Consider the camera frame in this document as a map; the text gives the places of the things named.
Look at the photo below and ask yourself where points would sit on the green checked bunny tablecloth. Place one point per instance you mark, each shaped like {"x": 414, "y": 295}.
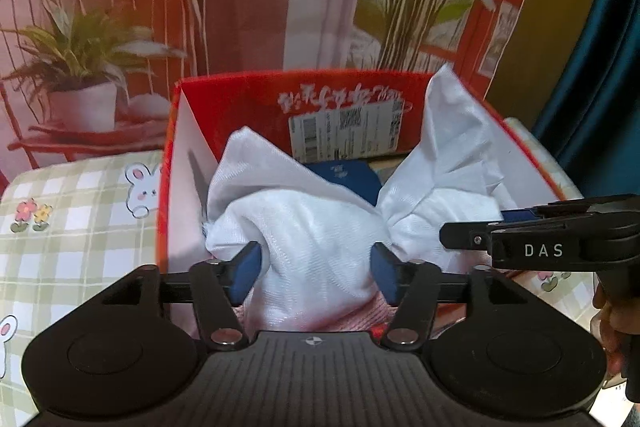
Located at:
{"x": 75, "y": 247}

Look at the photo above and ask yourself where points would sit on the white cloth bundle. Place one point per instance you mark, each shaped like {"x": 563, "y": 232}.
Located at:
{"x": 310, "y": 232}

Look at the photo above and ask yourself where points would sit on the red strawberry print box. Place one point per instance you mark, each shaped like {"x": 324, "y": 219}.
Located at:
{"x": 240, "y": 107}

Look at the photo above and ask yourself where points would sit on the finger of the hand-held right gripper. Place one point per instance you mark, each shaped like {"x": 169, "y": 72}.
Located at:
{"x": 465, "y": 236}
{"x": 520, "y": 215}

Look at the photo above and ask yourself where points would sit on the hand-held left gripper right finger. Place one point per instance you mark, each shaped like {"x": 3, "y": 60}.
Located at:
{"x": 385, "y": 273}

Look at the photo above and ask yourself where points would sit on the pink cloth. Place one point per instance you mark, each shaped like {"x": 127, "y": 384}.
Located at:
{"x": 345, "y": 320}

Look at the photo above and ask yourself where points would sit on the person's right hand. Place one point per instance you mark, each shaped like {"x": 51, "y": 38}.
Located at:
{"x": 607, "y": 327}

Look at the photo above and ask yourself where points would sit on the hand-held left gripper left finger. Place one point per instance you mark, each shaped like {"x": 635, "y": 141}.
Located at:
{"x": 247, "y": 268}

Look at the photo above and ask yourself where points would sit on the blue tissue pack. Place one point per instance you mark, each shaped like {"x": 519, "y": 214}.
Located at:
{"x": 345, "y": 177}

